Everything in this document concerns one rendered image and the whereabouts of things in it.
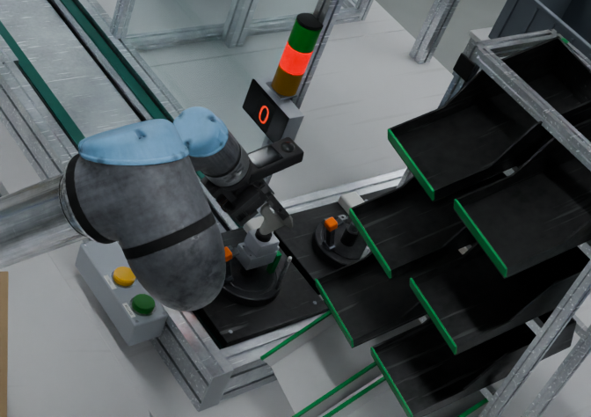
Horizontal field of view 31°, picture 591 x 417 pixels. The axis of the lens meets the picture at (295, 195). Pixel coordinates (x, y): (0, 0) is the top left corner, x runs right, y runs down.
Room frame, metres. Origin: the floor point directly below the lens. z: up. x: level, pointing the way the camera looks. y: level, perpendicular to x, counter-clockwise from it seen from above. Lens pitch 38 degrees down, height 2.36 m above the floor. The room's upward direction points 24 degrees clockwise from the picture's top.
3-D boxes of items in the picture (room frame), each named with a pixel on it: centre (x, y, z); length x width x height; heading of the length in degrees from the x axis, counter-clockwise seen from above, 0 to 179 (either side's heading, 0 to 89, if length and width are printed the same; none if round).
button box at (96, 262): (1.35, 0.23, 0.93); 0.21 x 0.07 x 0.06; 51
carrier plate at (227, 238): (1.46, 0.03, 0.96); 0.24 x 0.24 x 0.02; 51
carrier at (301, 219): (1.66, -0.13, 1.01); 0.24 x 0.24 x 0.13; 51
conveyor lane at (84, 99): (1.67, 0.24, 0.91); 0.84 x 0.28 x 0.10; 51
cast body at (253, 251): (1.47, 0.02, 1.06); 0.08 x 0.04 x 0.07; 141
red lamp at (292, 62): (1.67, 0.10, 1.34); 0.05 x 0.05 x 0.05
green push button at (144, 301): (1.30, 0.17, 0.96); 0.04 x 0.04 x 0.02
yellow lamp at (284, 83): (1.67, 0.10, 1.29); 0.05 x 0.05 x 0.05
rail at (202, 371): (1.51, 0.34, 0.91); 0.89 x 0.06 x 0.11; 51
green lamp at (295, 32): (1.67, 0.10, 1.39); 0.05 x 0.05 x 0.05
